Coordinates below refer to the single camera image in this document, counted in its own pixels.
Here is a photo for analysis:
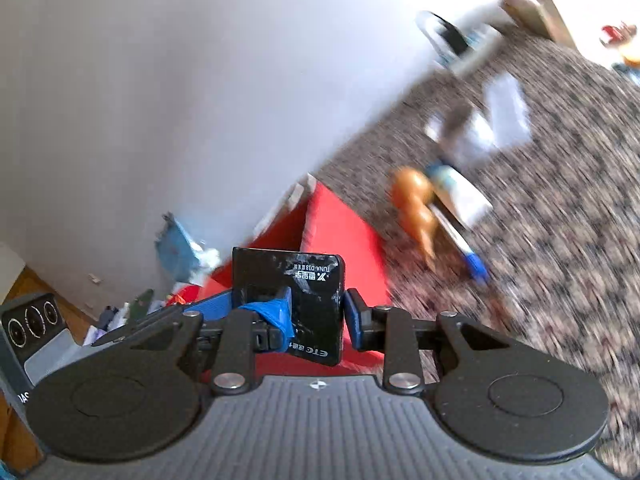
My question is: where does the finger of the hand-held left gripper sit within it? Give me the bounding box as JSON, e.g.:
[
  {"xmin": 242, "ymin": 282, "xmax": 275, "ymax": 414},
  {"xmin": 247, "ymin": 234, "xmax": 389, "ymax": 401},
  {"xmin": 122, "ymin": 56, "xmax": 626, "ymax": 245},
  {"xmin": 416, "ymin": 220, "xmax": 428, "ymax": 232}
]
[{"xmin": 187, "ymin": 287, "xmax": 236, "ymax": 321}]

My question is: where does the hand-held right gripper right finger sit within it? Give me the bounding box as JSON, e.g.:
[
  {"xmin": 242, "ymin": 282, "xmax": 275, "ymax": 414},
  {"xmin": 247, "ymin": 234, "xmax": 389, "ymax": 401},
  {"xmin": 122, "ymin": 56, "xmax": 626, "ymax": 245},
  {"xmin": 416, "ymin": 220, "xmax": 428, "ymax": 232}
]
[{"xmin": 342, "ymin": 287, "xmax": 593, "ymax": 397}]

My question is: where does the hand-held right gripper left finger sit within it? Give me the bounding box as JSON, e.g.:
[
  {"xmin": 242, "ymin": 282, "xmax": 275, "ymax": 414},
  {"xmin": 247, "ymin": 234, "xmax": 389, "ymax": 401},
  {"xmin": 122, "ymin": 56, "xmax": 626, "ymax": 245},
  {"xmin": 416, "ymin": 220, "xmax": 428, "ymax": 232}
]
[{"xmin": 92, "ymin": 287, "xmax": 296, "ymax": 397}]

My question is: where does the black rectangular device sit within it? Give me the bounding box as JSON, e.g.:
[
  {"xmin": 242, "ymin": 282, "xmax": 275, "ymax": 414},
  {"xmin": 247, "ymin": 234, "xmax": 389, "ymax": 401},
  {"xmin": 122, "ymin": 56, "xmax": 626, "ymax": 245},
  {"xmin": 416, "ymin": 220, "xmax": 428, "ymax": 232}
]
[{"xmin": 231, "ymin": 247, "xmax": 346, "ymax": 367}]

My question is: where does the red cardboard box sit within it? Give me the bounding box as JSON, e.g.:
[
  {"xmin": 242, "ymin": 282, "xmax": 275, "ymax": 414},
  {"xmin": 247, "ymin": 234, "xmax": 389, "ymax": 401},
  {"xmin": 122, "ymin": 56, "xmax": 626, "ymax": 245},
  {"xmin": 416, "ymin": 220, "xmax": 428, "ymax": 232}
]
[{"xmin": 200, "ymin": 182, "xmax": 394, "ymax": 376}]

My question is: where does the clear plastic bag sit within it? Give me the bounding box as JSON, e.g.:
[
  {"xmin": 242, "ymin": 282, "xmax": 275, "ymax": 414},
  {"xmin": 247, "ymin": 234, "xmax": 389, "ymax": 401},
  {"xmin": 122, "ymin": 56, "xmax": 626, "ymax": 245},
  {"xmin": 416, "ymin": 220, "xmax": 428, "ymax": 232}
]
[{"xmin": 425, "ymin": 105, "xmax": 493, "ymax": 166}]

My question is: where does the blue bag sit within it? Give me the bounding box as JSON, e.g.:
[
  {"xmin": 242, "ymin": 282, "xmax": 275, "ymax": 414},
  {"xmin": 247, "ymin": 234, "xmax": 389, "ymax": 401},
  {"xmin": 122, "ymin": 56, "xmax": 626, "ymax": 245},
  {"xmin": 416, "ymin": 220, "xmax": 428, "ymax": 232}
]
[{"xmin": 155, "ymin": 214, "xmax": 207, "ymax": 281}]

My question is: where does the blue-capped pen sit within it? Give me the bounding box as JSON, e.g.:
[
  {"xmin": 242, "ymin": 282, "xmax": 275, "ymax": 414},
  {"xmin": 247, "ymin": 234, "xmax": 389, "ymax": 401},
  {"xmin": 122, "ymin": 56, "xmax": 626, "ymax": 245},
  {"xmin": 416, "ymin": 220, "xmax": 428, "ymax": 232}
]
[{"xmin": 430, "ymin": 205, "xmax": 491, "ymax": 283}]

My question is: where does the orange gourd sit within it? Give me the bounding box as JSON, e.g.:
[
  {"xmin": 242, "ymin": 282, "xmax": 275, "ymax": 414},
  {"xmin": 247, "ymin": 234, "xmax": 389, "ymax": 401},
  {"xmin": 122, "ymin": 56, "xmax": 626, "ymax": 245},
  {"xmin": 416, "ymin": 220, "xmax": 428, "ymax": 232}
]
[{"xmin": 390, "ymin": 166, "xmax": 438, "ymax": 261}]

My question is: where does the white tube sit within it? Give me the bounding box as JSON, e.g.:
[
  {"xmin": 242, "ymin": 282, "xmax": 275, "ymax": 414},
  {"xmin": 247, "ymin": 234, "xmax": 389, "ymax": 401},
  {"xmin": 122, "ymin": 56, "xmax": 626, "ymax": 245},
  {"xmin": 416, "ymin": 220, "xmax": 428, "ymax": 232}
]
[{"xmin": 427, "ymin": 162, "xmax": 493, "ymax": 228}]

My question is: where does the white card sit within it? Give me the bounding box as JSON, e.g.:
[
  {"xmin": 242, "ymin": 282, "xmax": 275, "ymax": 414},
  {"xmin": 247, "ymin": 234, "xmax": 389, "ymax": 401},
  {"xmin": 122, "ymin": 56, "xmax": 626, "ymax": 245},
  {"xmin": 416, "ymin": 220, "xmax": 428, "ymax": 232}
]
[{"xmin": 482, "ymin": 72, "xmax": 533, "ymax": 151}]

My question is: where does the white power strip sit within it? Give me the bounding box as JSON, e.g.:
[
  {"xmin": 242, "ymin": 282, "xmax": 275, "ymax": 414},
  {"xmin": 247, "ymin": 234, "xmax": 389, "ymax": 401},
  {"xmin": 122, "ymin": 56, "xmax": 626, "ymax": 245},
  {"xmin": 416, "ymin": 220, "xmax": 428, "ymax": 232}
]
[{"xmin": 440, "ymin": 2, "xmax": 516, "ymax": 78}]

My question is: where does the black charger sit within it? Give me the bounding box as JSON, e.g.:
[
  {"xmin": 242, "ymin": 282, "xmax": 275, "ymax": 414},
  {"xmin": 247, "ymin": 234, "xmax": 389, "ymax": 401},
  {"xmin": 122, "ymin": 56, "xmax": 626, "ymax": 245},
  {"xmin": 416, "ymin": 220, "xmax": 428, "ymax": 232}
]
[{"xmin": 435, "ymin": 20, "xmax": 472, "ymax": 57}]

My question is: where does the wooden box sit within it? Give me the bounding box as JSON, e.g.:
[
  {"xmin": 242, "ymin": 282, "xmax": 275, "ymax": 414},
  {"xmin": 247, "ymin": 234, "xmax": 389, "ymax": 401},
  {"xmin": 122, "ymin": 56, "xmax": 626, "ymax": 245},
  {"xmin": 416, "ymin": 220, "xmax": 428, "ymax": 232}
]
[{"xmin": 502, "ymin": 0, "xmax": 578, "ymax": 51}]

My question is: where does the red toy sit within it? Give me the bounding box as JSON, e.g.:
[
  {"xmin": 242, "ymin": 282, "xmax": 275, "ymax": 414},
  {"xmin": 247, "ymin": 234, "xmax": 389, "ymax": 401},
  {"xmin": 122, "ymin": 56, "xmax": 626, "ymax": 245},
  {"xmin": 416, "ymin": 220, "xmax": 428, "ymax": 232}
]
[{"xmin": 600, "ymin": 22, "xmax": 640, "ymax": 68}]

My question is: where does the black cable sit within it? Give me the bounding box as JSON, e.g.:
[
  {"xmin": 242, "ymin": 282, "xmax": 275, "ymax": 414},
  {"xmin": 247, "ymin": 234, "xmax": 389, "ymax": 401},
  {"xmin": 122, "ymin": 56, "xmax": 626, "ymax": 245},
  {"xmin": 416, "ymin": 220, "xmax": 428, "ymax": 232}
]
[{"xmin": 415, "ymin": 10, "xmax": 453, "ymax": 46}]

